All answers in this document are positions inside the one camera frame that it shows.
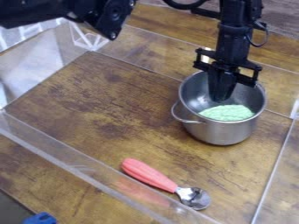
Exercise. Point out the blue object at corner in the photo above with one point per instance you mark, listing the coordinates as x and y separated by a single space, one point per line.
40 218

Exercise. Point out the silver metal pot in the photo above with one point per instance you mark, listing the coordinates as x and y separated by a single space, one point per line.
221 123

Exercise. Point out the green bumpy toy gourd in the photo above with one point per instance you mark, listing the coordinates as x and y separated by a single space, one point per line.
227 113

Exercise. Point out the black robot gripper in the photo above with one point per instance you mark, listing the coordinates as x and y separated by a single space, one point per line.
227 64

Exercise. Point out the clear acrylic enclosure wall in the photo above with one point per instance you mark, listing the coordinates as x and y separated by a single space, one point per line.
95 106

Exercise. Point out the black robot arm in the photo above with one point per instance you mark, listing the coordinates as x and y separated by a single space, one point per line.
105 16

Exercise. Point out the red handled metal spoon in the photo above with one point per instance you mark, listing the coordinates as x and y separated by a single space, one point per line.
192 196

